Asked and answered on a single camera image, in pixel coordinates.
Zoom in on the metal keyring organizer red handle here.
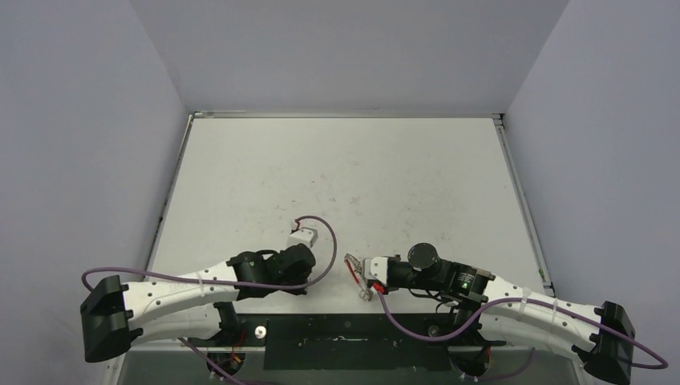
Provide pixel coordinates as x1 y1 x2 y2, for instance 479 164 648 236
344 253 373 302

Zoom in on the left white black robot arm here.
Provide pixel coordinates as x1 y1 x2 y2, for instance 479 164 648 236
80 242 316 363

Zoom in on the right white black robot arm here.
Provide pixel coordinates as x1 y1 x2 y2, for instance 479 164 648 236
363 243 635 384

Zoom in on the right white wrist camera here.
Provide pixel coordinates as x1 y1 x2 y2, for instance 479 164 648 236
361 257 389 294

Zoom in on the black mounting base plate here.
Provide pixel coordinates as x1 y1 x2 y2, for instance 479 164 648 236
187 312 506 372

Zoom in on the aluminium frame rail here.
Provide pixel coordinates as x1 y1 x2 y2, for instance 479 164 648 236
128 339 265 353

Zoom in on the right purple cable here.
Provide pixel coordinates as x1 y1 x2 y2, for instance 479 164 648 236
374 284 670 383

